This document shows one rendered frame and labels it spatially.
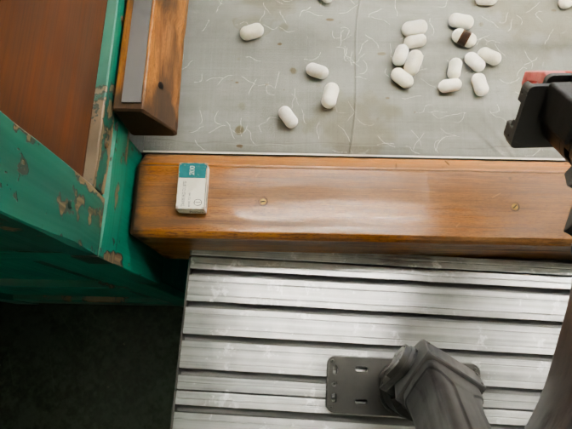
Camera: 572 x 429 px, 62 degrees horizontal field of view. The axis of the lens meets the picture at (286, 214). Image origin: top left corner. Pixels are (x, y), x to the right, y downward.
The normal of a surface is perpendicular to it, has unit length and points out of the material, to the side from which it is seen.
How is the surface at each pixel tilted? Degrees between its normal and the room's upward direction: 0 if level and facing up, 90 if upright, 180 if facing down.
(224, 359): 0
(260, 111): 0
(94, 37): 89
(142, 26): 0
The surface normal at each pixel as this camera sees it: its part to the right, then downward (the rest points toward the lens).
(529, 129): 0.04, 0.61
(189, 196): 0.00, -0.25
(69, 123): 1.00, 0.02
